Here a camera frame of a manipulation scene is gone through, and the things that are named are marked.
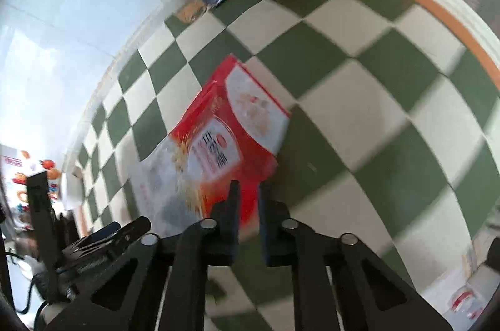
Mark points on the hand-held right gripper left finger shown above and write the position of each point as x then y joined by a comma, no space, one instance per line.
232,233

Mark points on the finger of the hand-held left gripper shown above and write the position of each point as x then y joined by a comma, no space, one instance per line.
103,231
131,229

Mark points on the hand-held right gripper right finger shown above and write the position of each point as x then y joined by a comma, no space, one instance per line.
267,237

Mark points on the red and clear noodle bag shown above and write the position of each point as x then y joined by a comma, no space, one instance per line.
234,128

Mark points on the green white checkered table mat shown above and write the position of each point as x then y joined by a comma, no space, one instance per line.
351,81

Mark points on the white red wrapper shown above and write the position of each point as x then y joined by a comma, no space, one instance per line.
465,301

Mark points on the colourful wall stickers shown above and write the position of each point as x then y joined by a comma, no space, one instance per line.
49,165

